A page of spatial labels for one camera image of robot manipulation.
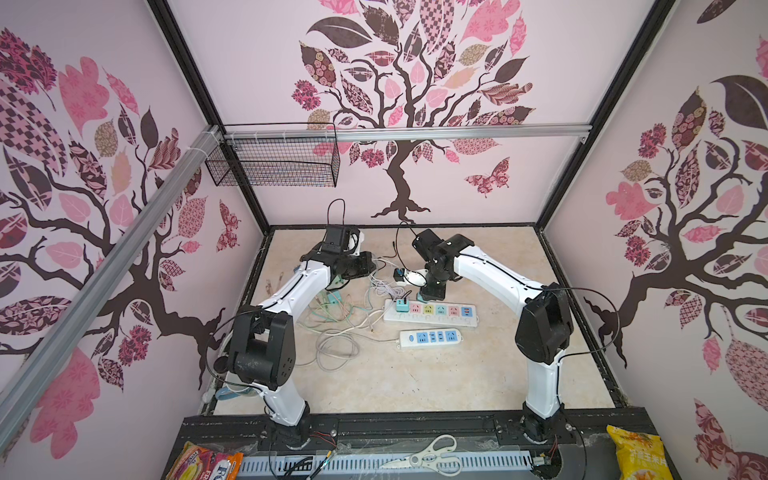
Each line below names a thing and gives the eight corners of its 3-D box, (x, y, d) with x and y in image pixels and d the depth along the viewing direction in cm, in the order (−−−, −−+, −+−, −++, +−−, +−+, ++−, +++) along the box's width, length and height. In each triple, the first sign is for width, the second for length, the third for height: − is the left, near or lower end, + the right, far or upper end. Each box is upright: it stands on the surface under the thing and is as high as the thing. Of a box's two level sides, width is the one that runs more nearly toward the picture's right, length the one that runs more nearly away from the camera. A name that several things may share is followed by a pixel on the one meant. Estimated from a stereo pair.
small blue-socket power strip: (397, 346, 90) (397, 343, 88) (397, 333, 92) (397, 329, 90) (462, 346, 90) (463, 343, 88) (459, 333, 93) (461, 329, 90)
